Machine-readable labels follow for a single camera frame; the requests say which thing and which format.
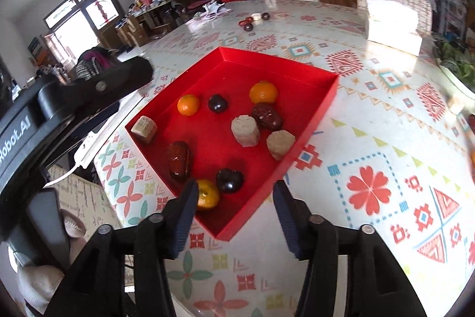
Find dark purple plum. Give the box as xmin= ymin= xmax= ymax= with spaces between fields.
xmin=216 ymin=169 xmax=244 ymax=194
xmin=208 ymin=93 xmax=229 ymax=113

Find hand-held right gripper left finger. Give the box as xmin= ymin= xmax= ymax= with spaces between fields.
xmin=42 ymin=179 xmax=200 ymax=317

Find green spinach leaves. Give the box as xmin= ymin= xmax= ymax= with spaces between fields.
xmin=432 ymin=40 xmax=475 ymax=80

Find person's left hand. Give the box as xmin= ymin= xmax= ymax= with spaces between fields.
xmin=15 ymin=209 xmax=88 ymax=314

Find orange mandarin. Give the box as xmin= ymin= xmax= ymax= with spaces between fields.
xmin=177 ymin=94 xmax=201 ymax=116
xmin=249 ymin=80 xmax=279 ymax=105
xmin=195 ymin=179 xmax=221 ymax=211

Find white tissue box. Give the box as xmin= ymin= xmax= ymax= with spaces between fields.
xmin=365 ymin=0 xmax=424 ymax=56

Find large wrinkled red date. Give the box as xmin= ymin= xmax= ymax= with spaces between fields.
xmin=166 ymin=141 xmax=193 ymax=180

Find red shallow box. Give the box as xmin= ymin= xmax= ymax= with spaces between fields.
xmin=124 ymin=47 xmax=339 ymax=241

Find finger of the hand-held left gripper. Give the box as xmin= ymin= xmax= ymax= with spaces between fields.
xmin=37 ymin=56 xmax=154 ymax=119

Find pale green oval plate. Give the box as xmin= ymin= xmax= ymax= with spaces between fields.
xmin=438 ymin=57 xmax=475 ymax=99

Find white power strip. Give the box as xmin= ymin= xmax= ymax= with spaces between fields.
xmin=72 ymin=131 xmax=99 ymax=169

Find white framed glass door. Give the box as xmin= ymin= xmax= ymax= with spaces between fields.
xmin=44 ymin=0 xmax=125 ymax=43

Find small white and red toy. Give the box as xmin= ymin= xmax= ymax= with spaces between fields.
xmin=237 ymin=12 xmax=271 ymax=33

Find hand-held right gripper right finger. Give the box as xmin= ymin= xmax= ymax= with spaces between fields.
xmin=273 ymin=180 xmax=427 ymax=317

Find round beige cake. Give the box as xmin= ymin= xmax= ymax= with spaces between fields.
xmin=231 ymin=115 xmax=260 ymax=147

